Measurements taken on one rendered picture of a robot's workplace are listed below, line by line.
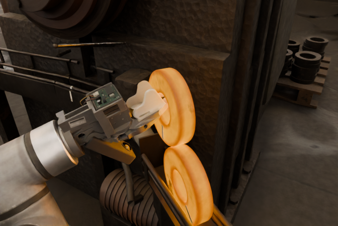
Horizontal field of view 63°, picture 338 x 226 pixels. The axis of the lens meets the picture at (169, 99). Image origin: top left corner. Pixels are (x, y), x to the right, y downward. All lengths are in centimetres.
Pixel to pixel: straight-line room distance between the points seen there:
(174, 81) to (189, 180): 18
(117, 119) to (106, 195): 40
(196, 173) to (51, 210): 26
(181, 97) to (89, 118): 16
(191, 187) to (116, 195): 37
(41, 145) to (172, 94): 23
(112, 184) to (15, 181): 39
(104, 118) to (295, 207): 125
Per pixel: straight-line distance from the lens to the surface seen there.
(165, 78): 51
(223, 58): 74
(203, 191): 51
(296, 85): 237
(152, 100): 51
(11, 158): 51
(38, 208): 53
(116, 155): 56
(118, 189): 84
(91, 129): 51
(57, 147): 49
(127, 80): 78
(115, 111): 49
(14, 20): 126
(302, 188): 168
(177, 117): 50
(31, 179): 52
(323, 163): 189
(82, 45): 81
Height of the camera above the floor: 115
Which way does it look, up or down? 31 degrees down
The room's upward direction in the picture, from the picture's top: straight up
